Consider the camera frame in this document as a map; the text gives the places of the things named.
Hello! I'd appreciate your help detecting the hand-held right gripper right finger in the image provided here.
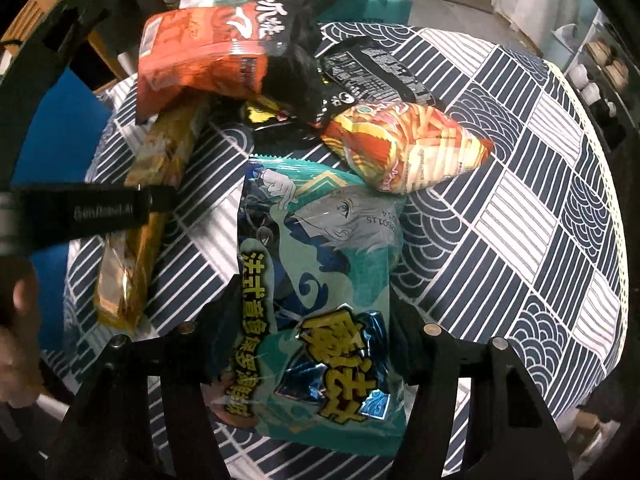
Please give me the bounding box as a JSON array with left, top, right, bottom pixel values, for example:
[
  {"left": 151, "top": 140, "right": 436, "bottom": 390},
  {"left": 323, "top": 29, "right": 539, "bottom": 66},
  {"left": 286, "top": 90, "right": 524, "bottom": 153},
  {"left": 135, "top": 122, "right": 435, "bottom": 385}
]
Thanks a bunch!
[{"left": 389, "top": 300, "right": 576, "bottom": 480}]

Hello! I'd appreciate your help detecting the black snack packet white print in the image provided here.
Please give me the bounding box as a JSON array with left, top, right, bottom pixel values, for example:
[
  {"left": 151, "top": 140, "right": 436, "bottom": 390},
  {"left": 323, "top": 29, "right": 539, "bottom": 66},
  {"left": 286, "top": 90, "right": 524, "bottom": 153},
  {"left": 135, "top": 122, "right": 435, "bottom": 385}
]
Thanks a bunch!
[{"left": 320, "top": 40, "right": 438, "bottom": 111}]

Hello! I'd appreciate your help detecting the large orange and black snack bag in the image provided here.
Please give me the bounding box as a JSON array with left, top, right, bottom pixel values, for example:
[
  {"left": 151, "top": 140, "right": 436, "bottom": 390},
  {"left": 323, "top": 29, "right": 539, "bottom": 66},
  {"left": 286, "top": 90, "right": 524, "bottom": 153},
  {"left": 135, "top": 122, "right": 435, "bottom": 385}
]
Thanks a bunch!
[{"left": 135, "top": 0, "right": 346, "bottom": 128}]

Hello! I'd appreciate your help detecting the person's left hand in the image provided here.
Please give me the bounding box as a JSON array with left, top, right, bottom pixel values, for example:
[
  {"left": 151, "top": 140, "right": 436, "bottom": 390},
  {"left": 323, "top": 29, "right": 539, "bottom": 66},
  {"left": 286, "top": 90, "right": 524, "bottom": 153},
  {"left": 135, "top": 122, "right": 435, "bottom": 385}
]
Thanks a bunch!
[{"left": 0, "top": 256, "right": 47, "bottom": 401}]

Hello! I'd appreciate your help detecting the teal box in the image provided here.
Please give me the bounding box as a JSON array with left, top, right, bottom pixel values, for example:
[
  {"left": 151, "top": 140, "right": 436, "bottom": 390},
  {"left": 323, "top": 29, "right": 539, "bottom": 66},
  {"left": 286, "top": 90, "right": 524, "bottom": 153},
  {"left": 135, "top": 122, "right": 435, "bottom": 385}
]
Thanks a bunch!
[{"left": 330, "top": 0, "right": 417, "bottom": 27}]

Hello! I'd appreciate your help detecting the teal snack packet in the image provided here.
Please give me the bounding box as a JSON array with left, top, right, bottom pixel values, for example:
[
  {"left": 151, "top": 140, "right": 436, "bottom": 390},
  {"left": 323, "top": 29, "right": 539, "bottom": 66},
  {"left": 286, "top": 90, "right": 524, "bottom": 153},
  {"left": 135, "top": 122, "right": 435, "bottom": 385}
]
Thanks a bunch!
[{"left": 207, "top": 156, "right": 408, "bottom": 457}]

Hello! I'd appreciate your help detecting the shoe rack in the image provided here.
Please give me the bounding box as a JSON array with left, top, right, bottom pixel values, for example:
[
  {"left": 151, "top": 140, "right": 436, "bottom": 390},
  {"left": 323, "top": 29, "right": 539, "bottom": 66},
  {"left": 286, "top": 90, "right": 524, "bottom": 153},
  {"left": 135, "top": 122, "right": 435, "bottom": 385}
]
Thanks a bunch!
[{"left": 547, "top": 7, "right": 640, "bottom": 138}]

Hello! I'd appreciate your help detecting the navy patterned tablecloth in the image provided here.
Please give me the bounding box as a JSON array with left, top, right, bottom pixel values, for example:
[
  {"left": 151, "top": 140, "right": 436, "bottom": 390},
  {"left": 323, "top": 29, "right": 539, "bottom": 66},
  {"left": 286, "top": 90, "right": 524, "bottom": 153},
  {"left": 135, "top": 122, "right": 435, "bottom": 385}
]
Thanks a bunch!
[{"left": 65, "top": 20, "right": 628, "bottom": 476}]

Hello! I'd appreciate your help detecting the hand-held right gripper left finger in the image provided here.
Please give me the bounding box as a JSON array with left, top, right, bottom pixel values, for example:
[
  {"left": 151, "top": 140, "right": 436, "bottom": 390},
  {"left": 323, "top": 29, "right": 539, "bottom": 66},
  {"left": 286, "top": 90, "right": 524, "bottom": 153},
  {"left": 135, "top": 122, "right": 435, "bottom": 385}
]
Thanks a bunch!
[{"left": 45, "top": 280, "right": 244, "bottom": 480}]

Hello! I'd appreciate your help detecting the group of shoes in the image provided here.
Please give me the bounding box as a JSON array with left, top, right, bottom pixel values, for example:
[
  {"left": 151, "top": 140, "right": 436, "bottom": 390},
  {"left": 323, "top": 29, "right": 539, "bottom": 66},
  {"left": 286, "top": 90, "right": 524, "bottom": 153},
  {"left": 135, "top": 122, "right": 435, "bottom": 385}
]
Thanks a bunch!
[{"left": 570, "top": 35, "right": 632, "bottom": 117}]

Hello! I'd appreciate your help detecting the blue cardboard box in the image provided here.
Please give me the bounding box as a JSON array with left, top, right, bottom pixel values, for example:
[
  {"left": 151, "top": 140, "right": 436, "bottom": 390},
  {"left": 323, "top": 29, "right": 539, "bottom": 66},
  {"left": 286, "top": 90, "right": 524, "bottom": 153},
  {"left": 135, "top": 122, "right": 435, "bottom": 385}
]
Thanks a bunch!
[{"left": 12, "top": 67, "right": 116, "bottom": 352}]

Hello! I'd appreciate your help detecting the fries print snack packet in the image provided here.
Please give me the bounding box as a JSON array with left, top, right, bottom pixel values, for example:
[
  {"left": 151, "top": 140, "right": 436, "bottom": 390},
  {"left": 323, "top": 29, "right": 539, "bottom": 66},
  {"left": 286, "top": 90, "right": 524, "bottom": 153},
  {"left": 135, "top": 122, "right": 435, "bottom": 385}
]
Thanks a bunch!
[{"left": 320, "top": 101, "right": 495, "bottom": 195}]

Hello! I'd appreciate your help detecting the long yellow snack packet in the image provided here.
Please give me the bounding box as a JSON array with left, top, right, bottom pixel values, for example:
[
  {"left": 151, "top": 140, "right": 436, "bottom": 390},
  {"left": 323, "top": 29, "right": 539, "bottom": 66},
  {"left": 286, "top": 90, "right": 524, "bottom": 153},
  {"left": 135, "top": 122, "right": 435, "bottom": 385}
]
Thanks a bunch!
[{"left": 96, "top": 95, "right": 211, "bottom": 336}]

